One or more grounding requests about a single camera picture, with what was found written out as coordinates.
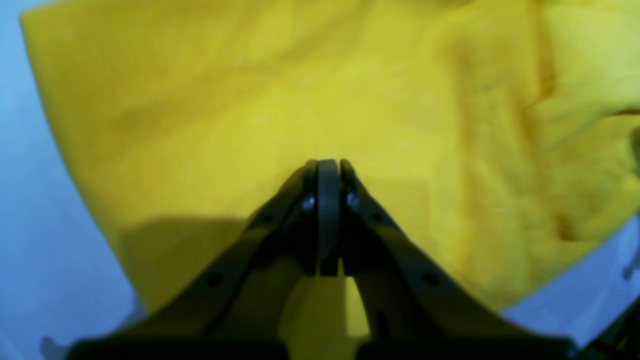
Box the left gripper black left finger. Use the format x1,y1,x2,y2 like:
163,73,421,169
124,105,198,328
67,159,330,360

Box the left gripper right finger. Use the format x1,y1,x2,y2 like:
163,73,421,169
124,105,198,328
327,159,580,360

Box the yellow T-shirt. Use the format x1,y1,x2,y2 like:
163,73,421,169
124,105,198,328
20,0,639,360

